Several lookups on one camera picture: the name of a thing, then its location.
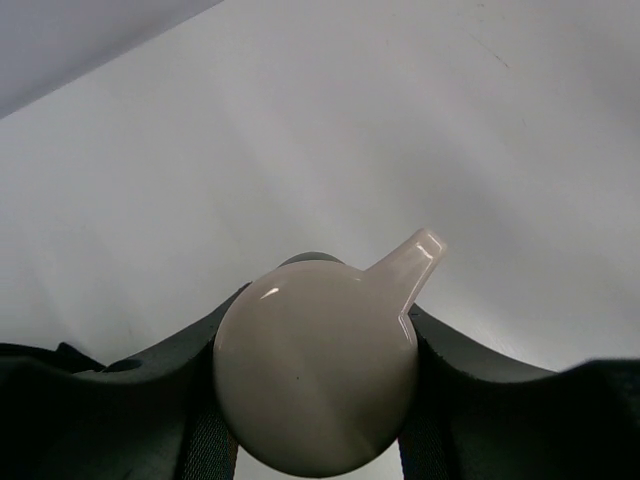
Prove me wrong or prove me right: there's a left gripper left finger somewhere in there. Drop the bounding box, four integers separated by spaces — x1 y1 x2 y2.
1 300 238 479

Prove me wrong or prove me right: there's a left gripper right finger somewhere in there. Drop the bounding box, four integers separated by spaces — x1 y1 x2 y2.
399 306 639 479

